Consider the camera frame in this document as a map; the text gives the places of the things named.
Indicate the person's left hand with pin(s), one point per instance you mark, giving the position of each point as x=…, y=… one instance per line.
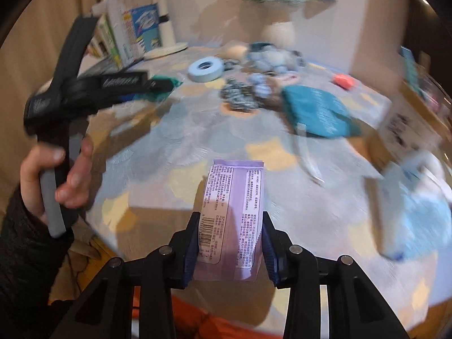
x=79, y=180

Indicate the white ribbed vase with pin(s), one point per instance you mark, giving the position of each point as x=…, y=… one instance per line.
x=279, y=34

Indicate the person's left forearm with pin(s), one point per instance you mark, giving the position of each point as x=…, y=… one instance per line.
x=24, y=272

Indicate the checkered scrunchie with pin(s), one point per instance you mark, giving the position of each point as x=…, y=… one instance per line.
x=238, y=93

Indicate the green white box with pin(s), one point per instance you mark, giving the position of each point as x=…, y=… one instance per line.
x=106, y=39

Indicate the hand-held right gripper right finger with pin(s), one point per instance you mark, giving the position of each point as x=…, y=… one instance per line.
x=272, y=258

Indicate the blue scrunchie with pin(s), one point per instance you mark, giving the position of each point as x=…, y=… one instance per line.
x=260, y=84

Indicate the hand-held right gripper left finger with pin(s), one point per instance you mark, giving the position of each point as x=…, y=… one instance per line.
x=189, y=256

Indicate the scale pattern tablecloth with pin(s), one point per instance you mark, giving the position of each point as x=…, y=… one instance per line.
x=169, y=155

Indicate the purple printed packet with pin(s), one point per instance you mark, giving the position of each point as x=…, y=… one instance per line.
x=229, y=219

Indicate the grey blue plush toy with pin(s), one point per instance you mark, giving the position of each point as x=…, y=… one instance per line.
x=275, y=58

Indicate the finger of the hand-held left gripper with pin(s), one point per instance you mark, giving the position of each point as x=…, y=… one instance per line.
x=123, y=81
x=123, y=97

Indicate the white printed box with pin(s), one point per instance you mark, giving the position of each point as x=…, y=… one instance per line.
x=136, y=24

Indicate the cardboard box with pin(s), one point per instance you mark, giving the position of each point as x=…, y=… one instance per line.
x=406, y=127

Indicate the orange cloth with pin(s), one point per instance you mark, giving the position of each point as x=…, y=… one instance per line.
x=212, y=321

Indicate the white desk lamp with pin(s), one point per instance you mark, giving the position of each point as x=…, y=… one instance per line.
x=166, y=24

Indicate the beige round sponge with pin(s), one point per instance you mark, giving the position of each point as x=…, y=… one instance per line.
x=235, y=51

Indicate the coral pink packet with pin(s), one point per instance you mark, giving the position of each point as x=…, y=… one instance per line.
x=344, y=81

